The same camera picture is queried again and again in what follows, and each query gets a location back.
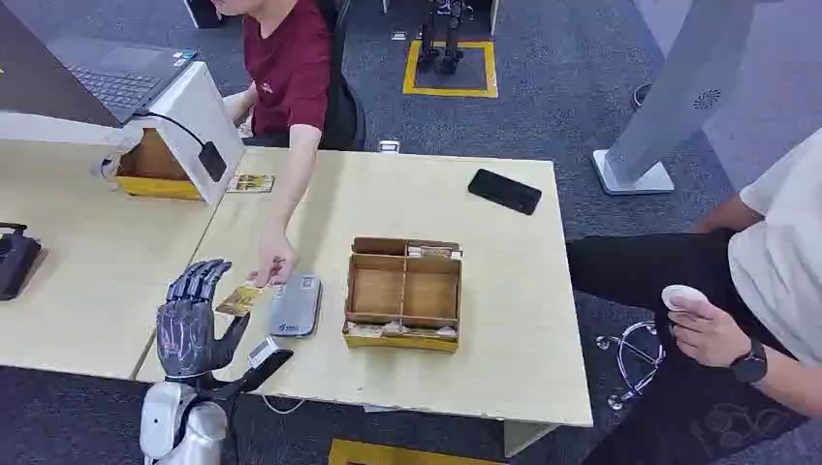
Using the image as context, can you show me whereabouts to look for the chrome chair base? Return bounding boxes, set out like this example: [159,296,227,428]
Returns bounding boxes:
[594,319,671,413]

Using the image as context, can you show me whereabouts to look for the black desk device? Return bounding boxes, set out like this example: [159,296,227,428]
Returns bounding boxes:
[0,222,44,302]

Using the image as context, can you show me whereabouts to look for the wooden card box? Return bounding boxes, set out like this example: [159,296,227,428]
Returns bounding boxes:
[341,236,464,355]

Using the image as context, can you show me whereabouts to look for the white cable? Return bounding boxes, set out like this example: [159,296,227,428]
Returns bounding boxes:
[260,393,307,417]

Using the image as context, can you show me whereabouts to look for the black smartphone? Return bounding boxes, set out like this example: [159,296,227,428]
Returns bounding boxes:
[466,168,543,217]

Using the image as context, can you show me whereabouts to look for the dark laptop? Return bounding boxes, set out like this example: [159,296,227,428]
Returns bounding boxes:
[0,0,199,128]

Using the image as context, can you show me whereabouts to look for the gold printed card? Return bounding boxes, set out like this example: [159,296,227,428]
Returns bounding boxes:
[214,285,266,319]

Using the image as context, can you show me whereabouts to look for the person in seat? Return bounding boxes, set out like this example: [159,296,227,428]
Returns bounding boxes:
[210,0,333,290]

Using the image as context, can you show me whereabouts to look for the stack of cards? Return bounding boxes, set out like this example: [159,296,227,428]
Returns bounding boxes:
[406,242,464,261]

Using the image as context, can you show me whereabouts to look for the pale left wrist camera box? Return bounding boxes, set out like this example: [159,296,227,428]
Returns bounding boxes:
[211,336,295,404]

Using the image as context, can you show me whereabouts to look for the yellow wooden box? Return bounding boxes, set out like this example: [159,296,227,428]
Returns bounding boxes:
[114,127,205,202]

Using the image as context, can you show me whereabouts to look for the row of cards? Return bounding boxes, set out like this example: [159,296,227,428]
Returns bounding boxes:
[345,320,459,341]

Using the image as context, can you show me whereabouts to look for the person's hand with watch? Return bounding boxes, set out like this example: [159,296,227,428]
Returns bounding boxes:
[666,295,754,369]

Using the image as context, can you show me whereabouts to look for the white round object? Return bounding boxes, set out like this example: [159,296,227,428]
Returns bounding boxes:
[660,284,709,315]

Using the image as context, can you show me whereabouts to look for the black robot legs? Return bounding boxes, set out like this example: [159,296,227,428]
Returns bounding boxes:
[416,0,468,77]

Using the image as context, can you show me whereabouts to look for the black adapter cable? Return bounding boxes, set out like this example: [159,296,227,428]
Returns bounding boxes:
[131,110,208,150]

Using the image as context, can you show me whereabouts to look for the white laptop stand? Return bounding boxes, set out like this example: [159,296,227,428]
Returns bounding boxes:
[102,61,247,206]

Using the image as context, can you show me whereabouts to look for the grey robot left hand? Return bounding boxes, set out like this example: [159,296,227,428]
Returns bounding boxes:
[156,258,252,381]

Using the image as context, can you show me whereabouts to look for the black power adapter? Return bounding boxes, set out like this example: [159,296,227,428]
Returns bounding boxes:
[197,141,229,183]

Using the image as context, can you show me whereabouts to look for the white pillar stand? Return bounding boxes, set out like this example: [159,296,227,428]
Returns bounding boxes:
[591,0,760,197]

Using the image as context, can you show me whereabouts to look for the black wristwatch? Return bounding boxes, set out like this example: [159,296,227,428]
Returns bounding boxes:
[729,337,770,386]

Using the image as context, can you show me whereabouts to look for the person beside table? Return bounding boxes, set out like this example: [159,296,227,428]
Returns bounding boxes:
[566,127,822,465]

